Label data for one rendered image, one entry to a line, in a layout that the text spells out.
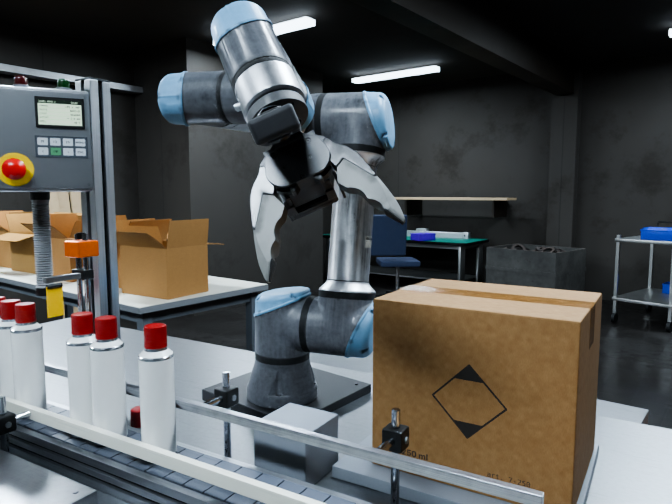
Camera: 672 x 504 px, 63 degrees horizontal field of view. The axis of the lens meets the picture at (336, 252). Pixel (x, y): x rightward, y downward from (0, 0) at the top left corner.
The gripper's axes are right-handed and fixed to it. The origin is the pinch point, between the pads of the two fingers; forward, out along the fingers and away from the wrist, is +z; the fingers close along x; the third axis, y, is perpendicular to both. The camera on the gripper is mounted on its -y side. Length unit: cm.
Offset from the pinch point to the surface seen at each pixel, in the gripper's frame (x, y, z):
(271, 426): 18.5, 26.7, 9.4
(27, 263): 187, 242, -174
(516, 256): -174, 571, -133
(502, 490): -6.1, 17.0, 27.1
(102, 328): 39, 27, -15
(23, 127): 44, 25, -57
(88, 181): 39, 34, -47
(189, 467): 30.8, 25.5, 10.2
